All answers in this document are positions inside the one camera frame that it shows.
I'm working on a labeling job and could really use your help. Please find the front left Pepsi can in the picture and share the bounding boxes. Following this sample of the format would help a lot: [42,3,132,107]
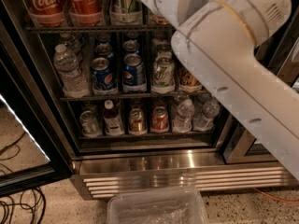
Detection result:
[91,57,117,95]

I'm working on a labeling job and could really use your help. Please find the front gold soda can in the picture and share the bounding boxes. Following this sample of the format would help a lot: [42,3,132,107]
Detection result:
[178,64,202,92]

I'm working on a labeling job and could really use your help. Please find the green white soda can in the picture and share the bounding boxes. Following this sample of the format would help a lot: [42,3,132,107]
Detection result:
[152,56,175,94]

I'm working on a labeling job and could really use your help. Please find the middle wire shelf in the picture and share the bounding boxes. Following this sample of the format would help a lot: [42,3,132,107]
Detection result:
[60,91,208,102]

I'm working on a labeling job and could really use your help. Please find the right water bottle bottom shelf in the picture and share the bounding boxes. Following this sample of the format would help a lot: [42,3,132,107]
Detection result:
[193,98,221,132]

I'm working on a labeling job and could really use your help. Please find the front right Pepsi can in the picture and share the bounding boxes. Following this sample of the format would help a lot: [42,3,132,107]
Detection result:
[122,53,147,92]

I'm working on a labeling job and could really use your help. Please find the black cables on floor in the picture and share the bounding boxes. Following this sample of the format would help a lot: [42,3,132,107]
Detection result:
[0,131,47,224]

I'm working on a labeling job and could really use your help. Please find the red soda can bottom shelf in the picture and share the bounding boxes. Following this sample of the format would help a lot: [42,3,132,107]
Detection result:
[150,106,169,133]

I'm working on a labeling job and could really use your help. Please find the wire shelf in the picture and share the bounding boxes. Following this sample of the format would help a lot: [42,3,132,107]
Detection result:
[25,24,175,34]
[60,91,208,102]

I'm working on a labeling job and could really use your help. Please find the clear plastic bin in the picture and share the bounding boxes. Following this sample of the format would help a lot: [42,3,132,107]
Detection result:
[107,188,209,224]

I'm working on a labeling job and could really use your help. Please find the left water bottle bottom shelf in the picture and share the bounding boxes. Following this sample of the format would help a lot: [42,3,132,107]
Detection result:
[173,99,195,133]

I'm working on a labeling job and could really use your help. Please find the red coca-cola can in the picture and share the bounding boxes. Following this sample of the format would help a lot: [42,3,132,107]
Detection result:
[29,0,64,27]
[70,0,102,26]

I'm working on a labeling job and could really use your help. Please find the pepsi can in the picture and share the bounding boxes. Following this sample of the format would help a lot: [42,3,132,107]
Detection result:
[91,57,117,95]
[122,53,147,92]

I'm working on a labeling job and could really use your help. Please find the top wire shelf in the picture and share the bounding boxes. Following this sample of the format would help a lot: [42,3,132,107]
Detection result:
[25,24,175,34]

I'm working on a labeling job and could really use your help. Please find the water bottle shelf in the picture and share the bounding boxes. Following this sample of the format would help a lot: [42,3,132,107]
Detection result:
[193,98,221,132]
[59,33,83,62]
[53,44,90,98]
[173,99,195,133]

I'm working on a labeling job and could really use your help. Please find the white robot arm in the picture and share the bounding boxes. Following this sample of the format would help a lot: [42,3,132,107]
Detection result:
[141,0,299,179]

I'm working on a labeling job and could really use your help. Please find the clear jar bottom shelf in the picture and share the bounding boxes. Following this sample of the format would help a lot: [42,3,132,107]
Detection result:
[79,110,102,138]

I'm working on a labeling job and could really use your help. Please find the brown soda can bottom shelf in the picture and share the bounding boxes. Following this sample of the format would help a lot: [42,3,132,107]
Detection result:
[128,108,147,135]

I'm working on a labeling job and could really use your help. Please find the stainless steel glass-door fridge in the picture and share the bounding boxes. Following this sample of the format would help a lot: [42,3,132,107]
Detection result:
[0,0,298,200]

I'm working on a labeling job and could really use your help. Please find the right red Coca-Cola can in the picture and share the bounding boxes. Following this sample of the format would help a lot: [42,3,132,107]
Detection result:
[70,0,102,26]

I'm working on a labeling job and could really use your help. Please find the white capped juice bottle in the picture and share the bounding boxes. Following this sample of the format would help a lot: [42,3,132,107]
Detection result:
[104,100,124,136]

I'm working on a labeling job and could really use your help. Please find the open black fridge door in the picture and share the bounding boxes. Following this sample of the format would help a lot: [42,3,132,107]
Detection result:
[0,5,71,197]

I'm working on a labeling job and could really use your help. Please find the rear water bottle middle shelf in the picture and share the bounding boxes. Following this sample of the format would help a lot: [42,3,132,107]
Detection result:
[59,33,83,62]

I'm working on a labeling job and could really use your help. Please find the front water bottle middle shelf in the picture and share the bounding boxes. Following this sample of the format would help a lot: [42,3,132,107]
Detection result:
[53,44,90,98]

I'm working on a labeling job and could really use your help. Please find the left red Coca-Cola can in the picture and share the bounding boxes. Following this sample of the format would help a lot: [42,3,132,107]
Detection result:
[29,0,64,27]

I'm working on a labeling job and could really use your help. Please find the gold tall can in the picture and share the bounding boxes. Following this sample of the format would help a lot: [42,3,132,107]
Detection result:
[149,12,169,25]

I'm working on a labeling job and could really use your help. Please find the green LaCroix can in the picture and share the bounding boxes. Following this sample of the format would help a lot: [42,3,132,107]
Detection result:
[109,0,142,25]

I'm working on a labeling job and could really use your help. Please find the orange cable on floor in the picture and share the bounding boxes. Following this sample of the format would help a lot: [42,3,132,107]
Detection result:
[252,188,299,205]

